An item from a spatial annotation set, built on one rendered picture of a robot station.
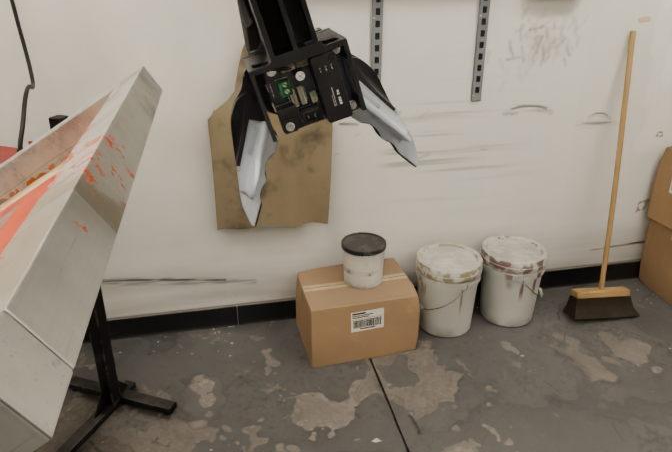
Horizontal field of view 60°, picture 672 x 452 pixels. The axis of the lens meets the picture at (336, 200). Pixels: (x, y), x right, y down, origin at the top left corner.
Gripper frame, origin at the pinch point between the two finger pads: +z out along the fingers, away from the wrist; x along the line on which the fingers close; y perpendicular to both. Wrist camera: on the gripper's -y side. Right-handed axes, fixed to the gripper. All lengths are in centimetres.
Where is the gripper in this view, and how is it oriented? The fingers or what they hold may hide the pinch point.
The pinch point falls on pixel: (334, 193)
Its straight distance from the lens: 51.0
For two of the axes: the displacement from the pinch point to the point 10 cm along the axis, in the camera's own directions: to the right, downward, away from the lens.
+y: 2.0, 3.8, -9.0
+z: 2.8, 8.6, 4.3
